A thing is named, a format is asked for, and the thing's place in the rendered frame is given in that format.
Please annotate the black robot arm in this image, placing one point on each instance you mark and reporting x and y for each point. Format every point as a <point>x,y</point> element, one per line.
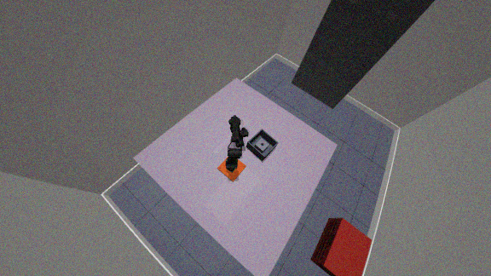
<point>235,153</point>

